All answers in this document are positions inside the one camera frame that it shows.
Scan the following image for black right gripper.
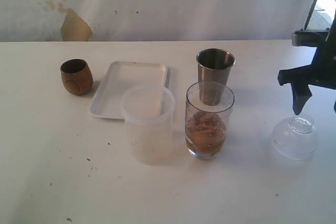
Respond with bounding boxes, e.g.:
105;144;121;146
277;28;336;116

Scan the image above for stainless steel cup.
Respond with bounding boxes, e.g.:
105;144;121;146
196;48;235;105

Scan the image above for brown wooden cubes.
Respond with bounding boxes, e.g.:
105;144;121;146
185;112;226;157

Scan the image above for brown wooden cup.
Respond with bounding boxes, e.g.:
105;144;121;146
60;59;93;95

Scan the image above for clear plastic shaker lid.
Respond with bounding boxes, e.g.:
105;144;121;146
270;114;318;161

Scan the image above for clear plastic shaker cup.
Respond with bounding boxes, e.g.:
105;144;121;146
185;81;235;160

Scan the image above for translucent plastic measuring cup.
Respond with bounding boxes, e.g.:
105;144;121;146
120;83;175;165

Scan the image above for white rectangular tray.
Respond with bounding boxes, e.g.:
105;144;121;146
88;61;170;120

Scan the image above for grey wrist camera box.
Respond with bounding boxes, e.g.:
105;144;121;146
291;28;330;47

